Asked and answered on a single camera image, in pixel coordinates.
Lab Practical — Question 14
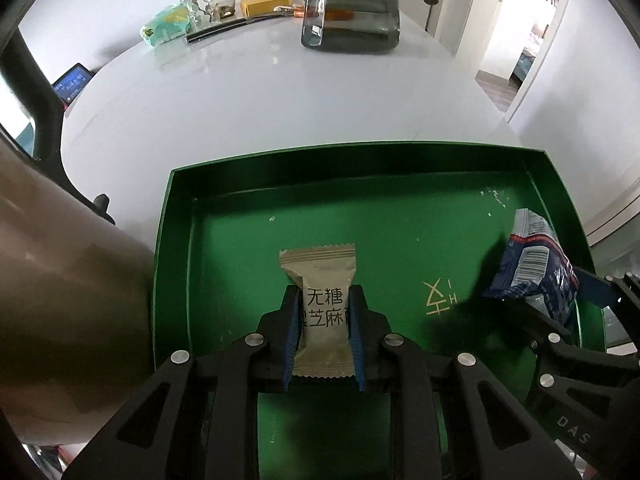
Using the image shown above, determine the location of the yellow box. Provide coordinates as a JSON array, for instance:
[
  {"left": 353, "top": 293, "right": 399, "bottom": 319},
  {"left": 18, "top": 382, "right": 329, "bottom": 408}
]
[{"left": 240, "top": 0, "right": 294, "bottom": 19}]

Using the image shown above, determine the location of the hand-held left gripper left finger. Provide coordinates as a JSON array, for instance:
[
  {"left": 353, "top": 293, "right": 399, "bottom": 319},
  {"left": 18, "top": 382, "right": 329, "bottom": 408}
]
[{"left": 61, "top": 285, "right": 306, "bottom": 480}]

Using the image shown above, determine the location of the tan snack packet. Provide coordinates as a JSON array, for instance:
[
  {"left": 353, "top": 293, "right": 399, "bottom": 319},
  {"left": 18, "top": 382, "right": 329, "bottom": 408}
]
[{"left": 278, "top": 242, "right": 357, "bottom": 378}]

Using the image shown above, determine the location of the red smart display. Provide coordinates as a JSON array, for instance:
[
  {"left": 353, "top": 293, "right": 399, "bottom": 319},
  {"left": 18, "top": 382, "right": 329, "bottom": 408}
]
[{"left": 52, "top": 62, "right": 95, "bottom": 111}]

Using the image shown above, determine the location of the teal sofa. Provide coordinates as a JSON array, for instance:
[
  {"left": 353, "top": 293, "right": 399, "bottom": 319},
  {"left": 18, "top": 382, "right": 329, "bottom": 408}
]
[{"left": 12, "top": 119, "right": 37, "bottom": 155}]

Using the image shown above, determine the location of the green cardboard box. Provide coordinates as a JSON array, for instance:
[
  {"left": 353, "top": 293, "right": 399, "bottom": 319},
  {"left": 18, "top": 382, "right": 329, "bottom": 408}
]
[{"left": 150, "top": 141, "right": 608, "bottom": 480}]

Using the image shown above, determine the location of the black pen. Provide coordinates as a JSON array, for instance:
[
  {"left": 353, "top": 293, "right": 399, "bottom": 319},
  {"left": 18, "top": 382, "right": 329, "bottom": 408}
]
[{"left": 184, "top": 17, "right": 249, "bottom": 44}]

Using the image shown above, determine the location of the green tissue packet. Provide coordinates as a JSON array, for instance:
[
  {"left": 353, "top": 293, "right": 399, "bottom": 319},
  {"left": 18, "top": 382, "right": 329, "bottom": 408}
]
[{"left": 140, "top": 4, "right": 194, "bottom": 47}]

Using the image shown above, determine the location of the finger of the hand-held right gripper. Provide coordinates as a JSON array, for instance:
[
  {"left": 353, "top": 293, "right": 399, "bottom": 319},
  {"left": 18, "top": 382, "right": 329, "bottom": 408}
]
[
  {"left": 510, "top": 305, "right": 586, "bottom": 361},
  {"left": 574, "top": 266, "right": 640, "bottom": 356}
]

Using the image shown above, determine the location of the blue snack packet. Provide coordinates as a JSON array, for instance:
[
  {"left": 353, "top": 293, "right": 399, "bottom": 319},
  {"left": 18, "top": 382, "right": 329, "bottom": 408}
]
[{"left": 482, "top": 208, "right": 581, "bottom": 332}]

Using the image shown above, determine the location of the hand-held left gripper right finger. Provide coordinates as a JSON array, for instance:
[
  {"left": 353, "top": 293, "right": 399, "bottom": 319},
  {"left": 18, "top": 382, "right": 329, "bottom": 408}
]
[{"left": 347, "top": 285, "right": 582, "bottom": 480}]

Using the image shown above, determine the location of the faceted glass cup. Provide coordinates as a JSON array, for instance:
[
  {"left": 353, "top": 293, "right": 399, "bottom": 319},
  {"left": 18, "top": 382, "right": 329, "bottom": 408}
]
[{"left": 175, "top": 0, "right": 216, "bottom": 29}]

